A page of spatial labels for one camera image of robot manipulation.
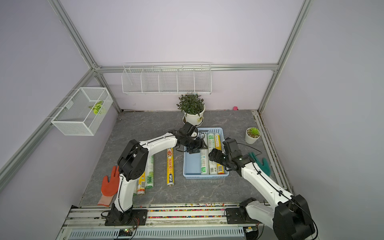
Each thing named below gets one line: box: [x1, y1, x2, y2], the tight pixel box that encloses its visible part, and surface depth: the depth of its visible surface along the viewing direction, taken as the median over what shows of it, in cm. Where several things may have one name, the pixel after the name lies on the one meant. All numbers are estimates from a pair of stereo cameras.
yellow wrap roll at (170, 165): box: [166, 147, 175, 186], surface depth 88 cm
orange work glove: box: [97, 166, 120, 207], surface depth 84 cm
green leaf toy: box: [88, 100, 104, 115], surface depth 84 cm
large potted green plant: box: [176, 94, 206, 127], surface depth 102 cm
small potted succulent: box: [245, 127, 261, 144], surface depth 98 cm
